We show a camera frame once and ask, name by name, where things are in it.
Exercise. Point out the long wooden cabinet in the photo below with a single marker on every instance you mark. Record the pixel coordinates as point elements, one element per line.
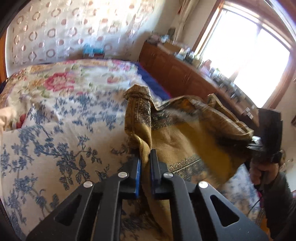
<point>175,69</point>

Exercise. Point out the floral quilt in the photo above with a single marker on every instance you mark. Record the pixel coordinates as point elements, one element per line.
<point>60,81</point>

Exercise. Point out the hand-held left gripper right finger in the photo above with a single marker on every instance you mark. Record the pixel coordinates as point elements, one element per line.
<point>152,171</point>

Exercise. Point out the person's right hand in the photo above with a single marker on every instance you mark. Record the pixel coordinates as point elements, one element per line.
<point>257,172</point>

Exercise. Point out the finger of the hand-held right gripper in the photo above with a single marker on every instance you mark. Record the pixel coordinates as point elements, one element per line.
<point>254,142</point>

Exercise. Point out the navy blanket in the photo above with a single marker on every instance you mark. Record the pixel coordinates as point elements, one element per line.
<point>152,81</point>

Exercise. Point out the circle patterned curtain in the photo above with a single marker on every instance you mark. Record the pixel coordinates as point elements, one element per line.
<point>81,27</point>

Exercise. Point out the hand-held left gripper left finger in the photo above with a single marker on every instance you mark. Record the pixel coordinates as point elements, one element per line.
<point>138,176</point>

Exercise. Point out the golden patterned garment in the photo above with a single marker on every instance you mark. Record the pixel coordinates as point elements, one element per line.
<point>185,143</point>

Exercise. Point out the blue floral bed sheet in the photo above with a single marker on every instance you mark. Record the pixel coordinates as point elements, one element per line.
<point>46,148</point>

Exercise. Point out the wooden headboard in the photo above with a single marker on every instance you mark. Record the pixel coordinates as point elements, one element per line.
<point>2,60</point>

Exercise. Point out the row of small bottles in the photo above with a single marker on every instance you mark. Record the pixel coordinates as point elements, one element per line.
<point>203,62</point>

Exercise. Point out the blue box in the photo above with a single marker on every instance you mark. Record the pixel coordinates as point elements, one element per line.
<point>91,49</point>

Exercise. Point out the white window curtain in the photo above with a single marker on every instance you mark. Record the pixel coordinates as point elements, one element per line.
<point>187,18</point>

